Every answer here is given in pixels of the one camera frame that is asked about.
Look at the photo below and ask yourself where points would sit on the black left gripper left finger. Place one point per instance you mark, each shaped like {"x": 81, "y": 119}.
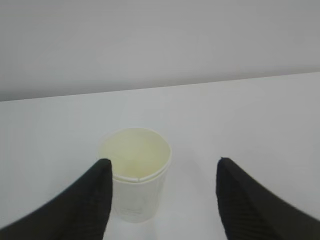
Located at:
{"x": 80, "y": 212}

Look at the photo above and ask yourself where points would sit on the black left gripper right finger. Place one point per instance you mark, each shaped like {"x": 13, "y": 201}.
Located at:
{"x": 249, "y": 211}

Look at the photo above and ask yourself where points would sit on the white paper cup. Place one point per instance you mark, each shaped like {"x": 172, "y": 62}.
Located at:
{"x": 140, "y": 159}

